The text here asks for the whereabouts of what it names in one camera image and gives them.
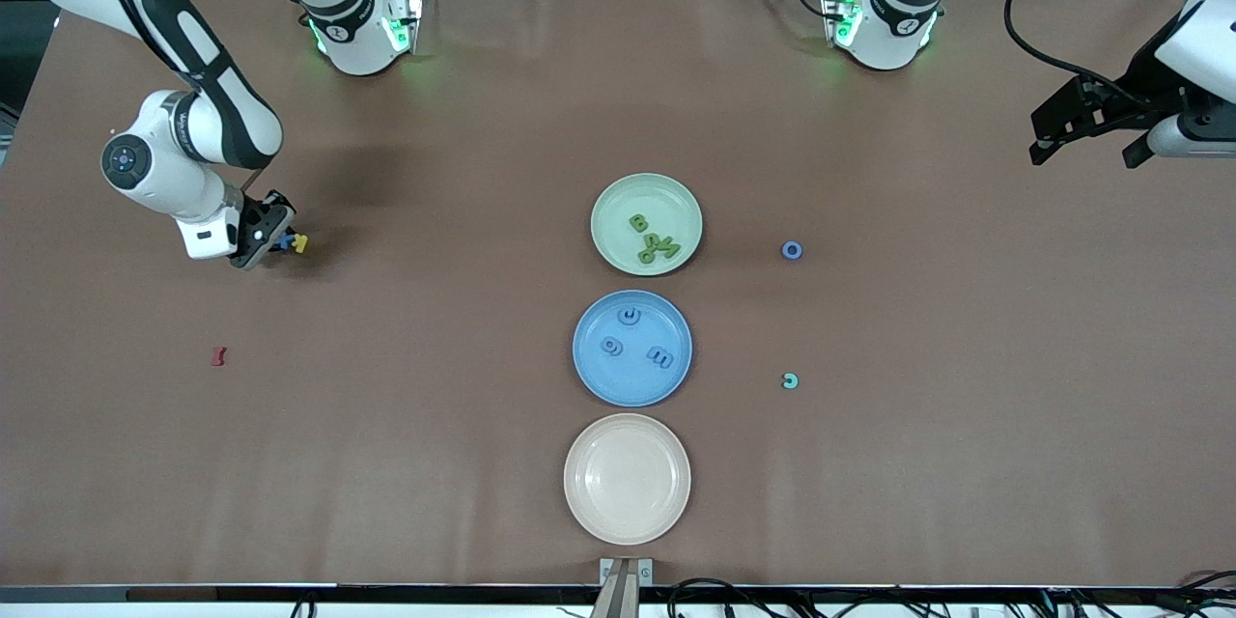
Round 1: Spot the blue round plate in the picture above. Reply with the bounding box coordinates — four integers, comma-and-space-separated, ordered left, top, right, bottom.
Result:
572, 290, 694, 407

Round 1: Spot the pale green round plate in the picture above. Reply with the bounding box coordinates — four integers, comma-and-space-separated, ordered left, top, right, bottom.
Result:
590, 173, 704, 277

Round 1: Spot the beige round plate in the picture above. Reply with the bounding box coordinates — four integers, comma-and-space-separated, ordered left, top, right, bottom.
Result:
563, 413, 692, 547

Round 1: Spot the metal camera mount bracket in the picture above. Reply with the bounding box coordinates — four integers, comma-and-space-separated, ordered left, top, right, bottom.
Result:
591, 557, 655, 618

